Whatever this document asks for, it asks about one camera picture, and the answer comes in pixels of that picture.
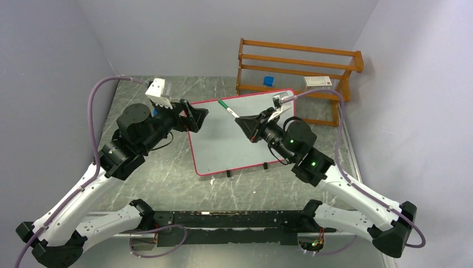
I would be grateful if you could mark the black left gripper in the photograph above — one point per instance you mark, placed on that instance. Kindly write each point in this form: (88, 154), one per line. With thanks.
(195, 118)

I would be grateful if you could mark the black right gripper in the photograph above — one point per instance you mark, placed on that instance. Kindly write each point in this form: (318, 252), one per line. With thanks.
(250, 124)

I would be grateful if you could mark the green white marker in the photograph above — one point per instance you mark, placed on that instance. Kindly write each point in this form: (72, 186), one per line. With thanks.
(227, 108)

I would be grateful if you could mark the pink framed whiteboard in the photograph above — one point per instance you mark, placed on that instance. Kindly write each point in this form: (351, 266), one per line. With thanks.
(220, 145)

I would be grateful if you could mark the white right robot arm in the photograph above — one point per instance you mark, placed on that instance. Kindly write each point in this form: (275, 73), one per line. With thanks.
(387, 224)

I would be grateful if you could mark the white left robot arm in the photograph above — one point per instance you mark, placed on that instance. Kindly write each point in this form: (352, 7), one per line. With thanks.
(62, 235)

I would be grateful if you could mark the blue block on shelf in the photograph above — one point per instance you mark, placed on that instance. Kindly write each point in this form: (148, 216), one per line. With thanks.
(268, 81)

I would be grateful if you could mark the white red small box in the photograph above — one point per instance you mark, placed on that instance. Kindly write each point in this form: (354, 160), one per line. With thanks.
(317, 82)

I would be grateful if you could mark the wooden shelf rack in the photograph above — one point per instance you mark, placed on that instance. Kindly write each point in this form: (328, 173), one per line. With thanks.
(289, 64)

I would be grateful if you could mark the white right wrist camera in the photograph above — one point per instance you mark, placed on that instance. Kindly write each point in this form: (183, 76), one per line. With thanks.
(282, 102)

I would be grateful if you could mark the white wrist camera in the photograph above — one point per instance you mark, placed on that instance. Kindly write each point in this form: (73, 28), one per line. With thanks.
(282, 102)
(158, 94)

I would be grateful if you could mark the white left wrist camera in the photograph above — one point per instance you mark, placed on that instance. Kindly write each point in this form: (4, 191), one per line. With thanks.
(158, 94)

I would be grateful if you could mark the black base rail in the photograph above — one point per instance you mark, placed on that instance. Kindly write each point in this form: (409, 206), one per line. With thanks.
(239, 227)

